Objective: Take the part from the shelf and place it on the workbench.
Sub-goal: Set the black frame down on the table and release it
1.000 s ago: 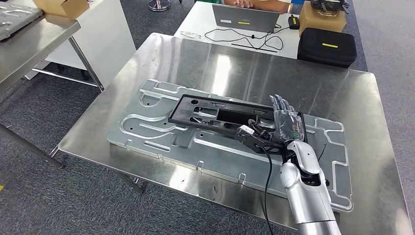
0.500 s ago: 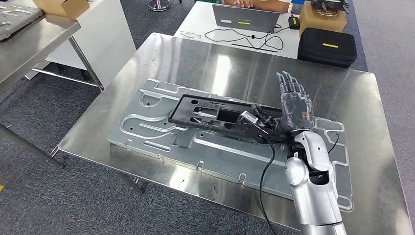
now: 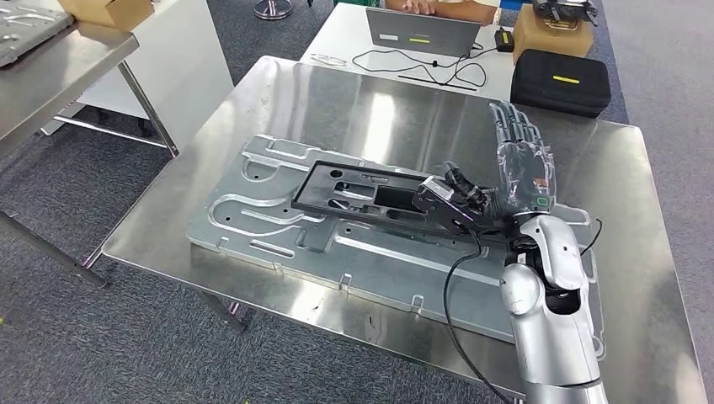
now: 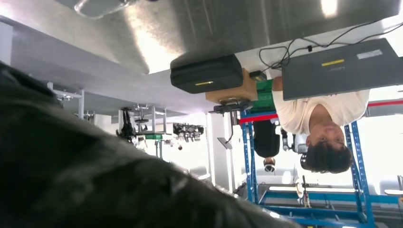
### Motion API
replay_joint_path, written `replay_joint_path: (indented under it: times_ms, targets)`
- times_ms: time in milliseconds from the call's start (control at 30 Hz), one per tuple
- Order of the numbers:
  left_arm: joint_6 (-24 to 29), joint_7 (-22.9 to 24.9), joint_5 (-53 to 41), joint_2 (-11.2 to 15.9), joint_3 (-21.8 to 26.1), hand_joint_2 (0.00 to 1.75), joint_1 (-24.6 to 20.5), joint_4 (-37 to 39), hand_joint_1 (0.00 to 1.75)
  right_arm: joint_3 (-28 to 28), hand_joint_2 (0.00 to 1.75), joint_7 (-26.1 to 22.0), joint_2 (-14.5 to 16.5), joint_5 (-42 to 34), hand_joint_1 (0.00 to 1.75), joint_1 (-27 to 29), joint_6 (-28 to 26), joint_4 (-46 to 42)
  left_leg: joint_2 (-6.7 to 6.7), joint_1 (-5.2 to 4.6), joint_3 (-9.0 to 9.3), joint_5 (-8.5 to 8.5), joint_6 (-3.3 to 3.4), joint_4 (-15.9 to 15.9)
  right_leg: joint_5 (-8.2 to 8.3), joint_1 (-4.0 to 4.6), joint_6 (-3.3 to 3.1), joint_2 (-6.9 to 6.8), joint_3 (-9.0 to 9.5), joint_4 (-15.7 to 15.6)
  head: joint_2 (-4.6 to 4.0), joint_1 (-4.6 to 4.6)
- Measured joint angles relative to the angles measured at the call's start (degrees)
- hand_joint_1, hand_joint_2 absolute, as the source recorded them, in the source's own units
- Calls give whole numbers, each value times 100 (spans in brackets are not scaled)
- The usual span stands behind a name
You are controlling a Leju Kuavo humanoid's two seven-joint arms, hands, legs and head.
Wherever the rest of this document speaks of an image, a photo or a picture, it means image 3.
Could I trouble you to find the black camera cable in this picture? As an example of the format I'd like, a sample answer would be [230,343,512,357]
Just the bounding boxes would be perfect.
[442,229,517,404]

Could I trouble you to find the cardboard box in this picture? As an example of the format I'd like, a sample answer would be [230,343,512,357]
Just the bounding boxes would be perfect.
[511,4,595,66]
[57,0,156,33]

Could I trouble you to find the white table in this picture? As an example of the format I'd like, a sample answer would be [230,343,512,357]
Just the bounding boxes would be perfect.
[300,1,517,103]

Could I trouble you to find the black laptop cable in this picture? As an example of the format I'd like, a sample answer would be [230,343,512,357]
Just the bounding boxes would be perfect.
[351,45,499,90]

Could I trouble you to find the stamped steel plate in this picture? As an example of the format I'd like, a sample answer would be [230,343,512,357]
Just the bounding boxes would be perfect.
[185,133,606,361]
[0,4,75,69]

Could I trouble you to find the person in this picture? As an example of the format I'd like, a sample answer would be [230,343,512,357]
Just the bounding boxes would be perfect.
[383,0,502,27]

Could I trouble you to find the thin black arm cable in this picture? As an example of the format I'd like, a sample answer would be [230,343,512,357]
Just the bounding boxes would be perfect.
[578,218,605,258]

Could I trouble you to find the black strapped device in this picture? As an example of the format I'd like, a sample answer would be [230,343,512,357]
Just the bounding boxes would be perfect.
[531,0,599,27]

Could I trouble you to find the clear glasses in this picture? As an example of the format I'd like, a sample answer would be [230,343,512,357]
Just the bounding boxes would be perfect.
[310,52,349,68]

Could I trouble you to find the stainless steel table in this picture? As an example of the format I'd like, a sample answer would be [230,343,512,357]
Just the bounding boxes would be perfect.
[0,0,181,290]

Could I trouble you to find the black plastic plate frame part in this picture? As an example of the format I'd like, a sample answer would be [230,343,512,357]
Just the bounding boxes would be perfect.
[290,160,506,242]

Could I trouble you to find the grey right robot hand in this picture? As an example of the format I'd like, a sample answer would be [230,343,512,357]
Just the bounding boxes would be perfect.
[443,102,557,219]

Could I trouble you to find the black zip case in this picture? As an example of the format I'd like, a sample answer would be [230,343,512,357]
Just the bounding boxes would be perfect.
[509,48,614,120]

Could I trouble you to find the grey laptop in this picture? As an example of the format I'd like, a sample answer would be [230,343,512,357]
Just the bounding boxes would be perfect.
[365,6,482,59]

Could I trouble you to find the chrome stanchion post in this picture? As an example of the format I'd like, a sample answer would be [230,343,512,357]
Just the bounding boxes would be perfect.
[253,0,295,21]

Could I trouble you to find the black power adapter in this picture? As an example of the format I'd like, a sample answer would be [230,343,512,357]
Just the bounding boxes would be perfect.
[493,28,516,54]

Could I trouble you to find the stainless steel workbench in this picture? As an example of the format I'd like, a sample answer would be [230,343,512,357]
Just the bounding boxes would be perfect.
[83,54,711,404]

